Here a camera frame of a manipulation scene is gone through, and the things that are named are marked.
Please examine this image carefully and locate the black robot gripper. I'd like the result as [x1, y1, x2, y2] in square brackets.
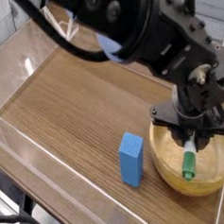
[150, 99, 224, 151]

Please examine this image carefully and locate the green and white marker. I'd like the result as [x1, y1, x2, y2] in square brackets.
[181, 135, 197, 181]

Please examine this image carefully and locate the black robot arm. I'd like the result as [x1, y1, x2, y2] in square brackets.
[14, 0, 224, 149]

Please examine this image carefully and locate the brown wooden bowl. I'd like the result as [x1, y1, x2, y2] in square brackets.
[149, 124, 224, 197]

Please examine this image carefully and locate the blue rectangular block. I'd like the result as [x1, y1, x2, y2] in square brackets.
[118, 132, 144, 187]

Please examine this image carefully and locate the clear acrylic tray wall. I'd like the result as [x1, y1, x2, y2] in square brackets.
[0, 0, 224, 224]

